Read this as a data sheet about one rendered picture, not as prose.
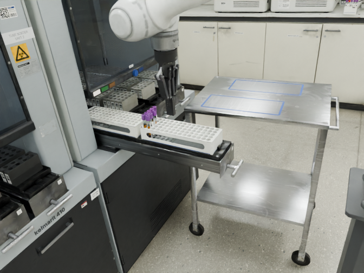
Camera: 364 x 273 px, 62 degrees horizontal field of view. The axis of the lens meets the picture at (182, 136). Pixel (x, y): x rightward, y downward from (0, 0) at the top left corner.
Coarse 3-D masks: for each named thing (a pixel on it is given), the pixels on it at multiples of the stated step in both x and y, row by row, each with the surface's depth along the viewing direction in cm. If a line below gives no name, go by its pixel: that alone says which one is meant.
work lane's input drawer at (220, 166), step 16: (112, 144) 124; (128, 144) 119; (144, 144) 115; (160, 144) 112; (224, 144) 109; (176, 160) 111; (192, 160) 107; (208, 160) 103; (224, 160) 105; (240, 160) 110
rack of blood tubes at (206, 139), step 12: (168, 120) 118; (144, 132) 114; (156, 132) 111; (168, 132) 110; (180, 132) 110; (192, 132) 108; (204, 132) 108; (216, 132) 108; (168, 144) 111; (180, 144) 113; (192, 144) 112; (204, 144) 103; (216, 144) 105
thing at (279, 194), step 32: (224, 96) 145; (256, 96) 143; (288, 96) 140; (320, 96) 138; (320, 128) 116; (320, 160) 123; (192, 192) 161; (224, 192) 167; (256, 192) 165; (288, 192) 163; (192, 224) 173
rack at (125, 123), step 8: (96, 112) 131; (104, 112) 129; (112, 112) 128; (120, 112) 128; (128, 112) 127; (96, 120) 124; (104, 120) 122; (112, 120) 121; (120, 120) 121; (128, 120) 121; (136, 120) 120; (104, 128) 124; (112, 128) 128; (120, 128) 127; (128, 128) 117; (136, 128) 116; (136, 136) 118
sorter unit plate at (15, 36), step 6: (18, 30) 88; (24, 30) 90; (30, 30) 91; (6, 36) 86; (12, 36) 87; (18, 36) 89; (24, 36) 90; (30, 36) 92; (6, 42) 86; (12, 42) 87
